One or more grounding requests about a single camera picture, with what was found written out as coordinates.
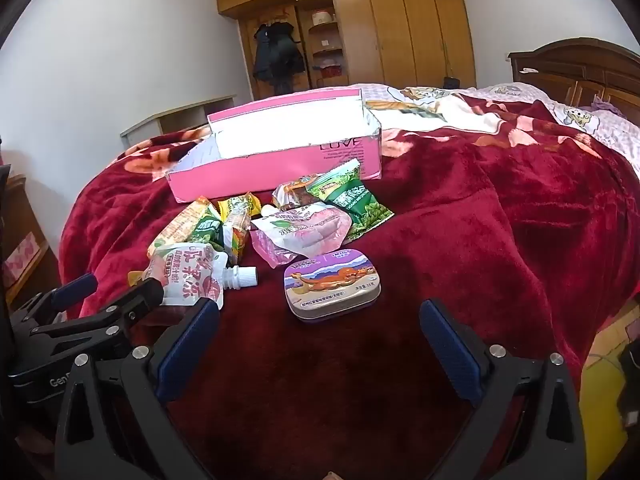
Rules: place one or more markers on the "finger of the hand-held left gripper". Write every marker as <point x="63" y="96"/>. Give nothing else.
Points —
<point x="75" y="287"/>
<point x="125" y="310"/>

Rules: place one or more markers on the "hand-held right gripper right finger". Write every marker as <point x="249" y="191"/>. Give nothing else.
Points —
<point x="450" y="355"/>

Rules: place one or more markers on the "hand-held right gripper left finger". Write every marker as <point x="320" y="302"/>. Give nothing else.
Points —
<point x="187" y="350"/>

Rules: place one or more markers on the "white jelly pouch pink lettering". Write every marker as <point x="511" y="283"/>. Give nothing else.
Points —
<point x="180" y="270"/>

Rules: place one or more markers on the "orange biscuit packet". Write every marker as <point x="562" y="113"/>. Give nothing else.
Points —
<point x="175" y="225"/>

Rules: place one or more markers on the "small green snack packet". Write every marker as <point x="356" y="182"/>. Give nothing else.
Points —
<point x="207" y="232"/>

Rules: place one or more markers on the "yellow snack packet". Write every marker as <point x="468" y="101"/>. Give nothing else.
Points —
<point x="237" y="230"/>

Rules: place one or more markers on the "purple candy tin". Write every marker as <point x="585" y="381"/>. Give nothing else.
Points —
<point x="330" y="285"/>

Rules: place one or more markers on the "green pea packet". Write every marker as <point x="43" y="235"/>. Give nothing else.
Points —
<point x="360" y="205"/>

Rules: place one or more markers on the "pink peach jelly pouch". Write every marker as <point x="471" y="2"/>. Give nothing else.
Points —
<point x="315" y="230"/>

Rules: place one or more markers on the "clear candy packet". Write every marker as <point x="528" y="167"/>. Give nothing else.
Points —
<point x="295" y="195"/>

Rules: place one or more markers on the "pink cardboard box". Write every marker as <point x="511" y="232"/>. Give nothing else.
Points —
<point x="280" y="170"/>

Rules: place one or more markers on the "wooden nightstand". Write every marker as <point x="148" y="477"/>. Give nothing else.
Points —
<point x="25" y="220"/>

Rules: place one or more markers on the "red floral blanket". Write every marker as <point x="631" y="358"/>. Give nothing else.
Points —
<point x="450" y="240"/>

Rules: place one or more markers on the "yellow foam floor mat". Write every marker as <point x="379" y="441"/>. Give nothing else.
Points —
<point x="600" y="375"/>

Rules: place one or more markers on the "white shelf unit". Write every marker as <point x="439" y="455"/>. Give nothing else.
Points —
<point x="175" y="120"/>

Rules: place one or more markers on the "black bag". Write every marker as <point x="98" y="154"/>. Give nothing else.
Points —
<point x="451" y="83"/>

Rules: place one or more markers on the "pink checked cartoon bedsheet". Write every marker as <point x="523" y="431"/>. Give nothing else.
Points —
<point x="600" y="115"/>

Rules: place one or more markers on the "purple cloth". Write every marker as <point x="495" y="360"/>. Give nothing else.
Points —
<point x="607" y="104"/>

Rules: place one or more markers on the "black jacket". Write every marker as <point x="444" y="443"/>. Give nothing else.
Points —
<point x="277" y="55"/>

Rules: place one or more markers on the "red basket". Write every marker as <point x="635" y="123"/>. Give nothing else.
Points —
<point x="332" y="70"/>

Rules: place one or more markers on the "dark wooden headboard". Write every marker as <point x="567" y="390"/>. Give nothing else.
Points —
<point x="575" y="70"/>

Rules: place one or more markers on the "wooden wardrobe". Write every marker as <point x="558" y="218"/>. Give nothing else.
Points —
<point x="400" y="25"/>

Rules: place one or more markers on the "cream pot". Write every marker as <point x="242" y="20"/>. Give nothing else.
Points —
<point x="322" y="17"/>

